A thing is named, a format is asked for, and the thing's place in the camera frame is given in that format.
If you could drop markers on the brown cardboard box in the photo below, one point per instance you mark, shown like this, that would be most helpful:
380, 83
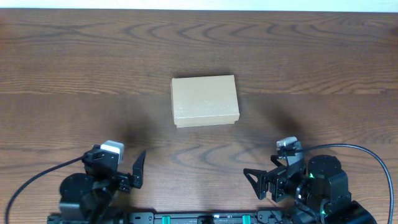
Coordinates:
204, 101

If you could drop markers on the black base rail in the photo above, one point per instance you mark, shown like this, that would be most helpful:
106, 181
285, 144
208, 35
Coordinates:
233, 217

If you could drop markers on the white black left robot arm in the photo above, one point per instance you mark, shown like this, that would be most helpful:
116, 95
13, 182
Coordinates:
87, 197

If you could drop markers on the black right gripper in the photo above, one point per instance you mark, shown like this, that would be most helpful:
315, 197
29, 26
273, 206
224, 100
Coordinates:
278, 177

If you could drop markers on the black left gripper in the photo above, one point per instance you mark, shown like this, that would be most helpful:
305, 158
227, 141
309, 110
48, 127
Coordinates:
124, 180

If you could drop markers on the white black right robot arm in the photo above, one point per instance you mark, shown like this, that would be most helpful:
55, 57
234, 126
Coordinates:
318, 187

